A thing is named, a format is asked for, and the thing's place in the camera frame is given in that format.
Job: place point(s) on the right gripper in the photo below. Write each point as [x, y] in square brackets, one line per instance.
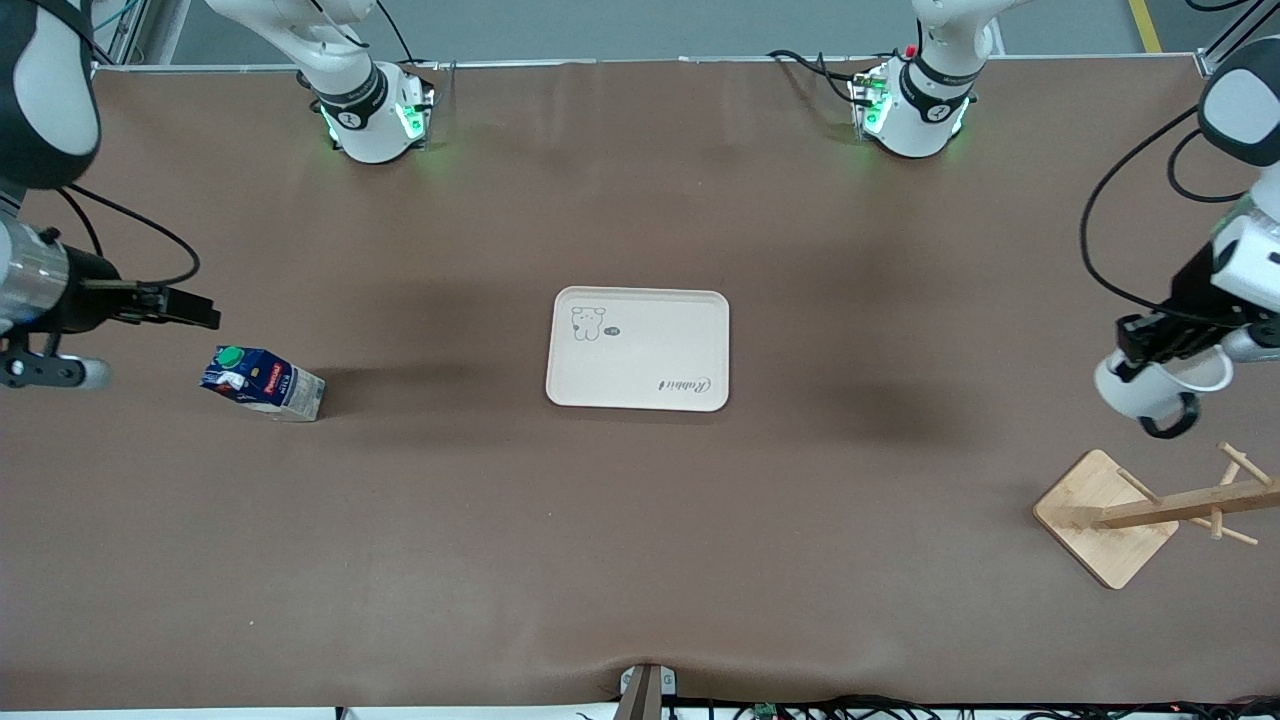
[82, 293]

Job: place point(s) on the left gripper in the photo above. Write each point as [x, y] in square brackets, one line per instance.
[1196, 298]

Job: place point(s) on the blue milk carton green cap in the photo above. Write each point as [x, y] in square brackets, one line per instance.
[262, 383]

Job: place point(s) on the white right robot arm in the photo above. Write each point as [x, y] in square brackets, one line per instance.
[350, 100]

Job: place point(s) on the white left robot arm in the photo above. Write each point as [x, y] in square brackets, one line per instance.
[925, 100]

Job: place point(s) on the cream tray with bear print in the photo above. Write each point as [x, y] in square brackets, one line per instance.
[640, 360]

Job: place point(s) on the wooden mug tree stand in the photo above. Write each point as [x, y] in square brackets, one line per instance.
[1100, 520]

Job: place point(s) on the silver table edge strip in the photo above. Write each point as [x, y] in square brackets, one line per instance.
[650, 61]

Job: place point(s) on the small green circuit board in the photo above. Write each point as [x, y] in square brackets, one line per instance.
[766, 711]

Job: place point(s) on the aluminium frame post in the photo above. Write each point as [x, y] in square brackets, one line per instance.
[1240, 25]

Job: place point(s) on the brown post with grey bracket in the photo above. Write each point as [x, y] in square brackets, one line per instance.
[645, 690]

